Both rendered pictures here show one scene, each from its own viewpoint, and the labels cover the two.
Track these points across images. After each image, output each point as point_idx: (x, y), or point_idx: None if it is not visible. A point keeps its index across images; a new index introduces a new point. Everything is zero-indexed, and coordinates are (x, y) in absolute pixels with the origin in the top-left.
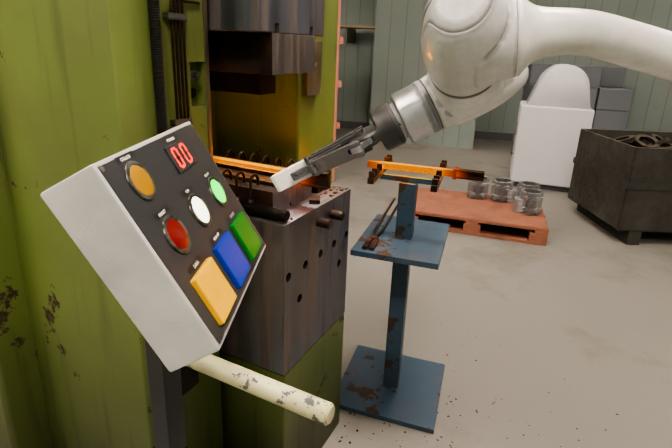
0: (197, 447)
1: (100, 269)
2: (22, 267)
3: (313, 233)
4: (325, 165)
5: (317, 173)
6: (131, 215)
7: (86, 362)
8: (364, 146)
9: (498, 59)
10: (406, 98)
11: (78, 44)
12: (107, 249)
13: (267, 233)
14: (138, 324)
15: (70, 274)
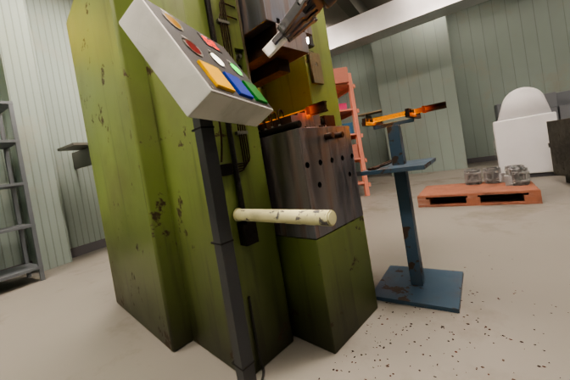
0: (266, 299)
1: (146, 56)
2: (167, 187)
3: (322, 142)
4: (287, 20)
5: (284, 29)
6: (159, 19)
7: (196, 235)
8: None
9: None
10: None
11: None
12: (148, 41)
13: (289, 138)
14: (167, 86)
15: (185, 178)
